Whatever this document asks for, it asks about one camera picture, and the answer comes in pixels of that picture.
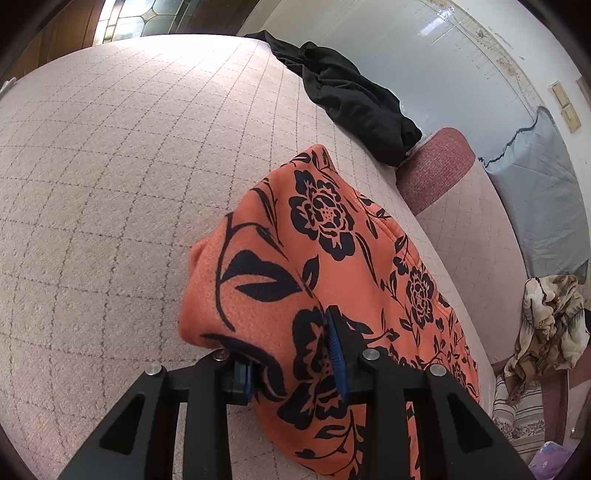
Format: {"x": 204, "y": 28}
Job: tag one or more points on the black crumpled garment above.
{"x": 363, "y": 108}

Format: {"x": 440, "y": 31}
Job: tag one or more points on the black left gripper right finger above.
{"x": 407, "y": 408}

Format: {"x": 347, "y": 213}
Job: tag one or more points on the pink quilted bed cover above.
{"x": 115, "y": 161}

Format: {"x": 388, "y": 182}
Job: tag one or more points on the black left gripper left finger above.
{"x": 169, "y": 423}

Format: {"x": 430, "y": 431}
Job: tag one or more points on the wooden wall frame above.
{"x": 586, "y": 91}

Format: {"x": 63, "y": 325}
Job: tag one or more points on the orange black floral garment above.
{"x": 301, "y": 249}

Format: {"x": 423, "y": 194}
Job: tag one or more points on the beige wall switch plate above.
{"x": 567, "y": 109}

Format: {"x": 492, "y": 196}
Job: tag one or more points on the pink headboard cushion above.
{"x": 458, "y": 208}

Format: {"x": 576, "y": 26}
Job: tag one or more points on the striped floral pillow front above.
{"x": 522, "y": 424}

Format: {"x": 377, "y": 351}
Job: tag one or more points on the brown beige floral blanket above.
{"x": 553, "y": 334}

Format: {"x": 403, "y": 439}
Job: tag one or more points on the stained glass window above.
{"x": 127, "y": 19}

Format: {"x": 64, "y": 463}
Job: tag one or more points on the purple patterned cloth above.
{"x": 549, "y": 460}

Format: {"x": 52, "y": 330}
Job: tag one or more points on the grey bed sheet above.
{"x": 536, "y": 182}

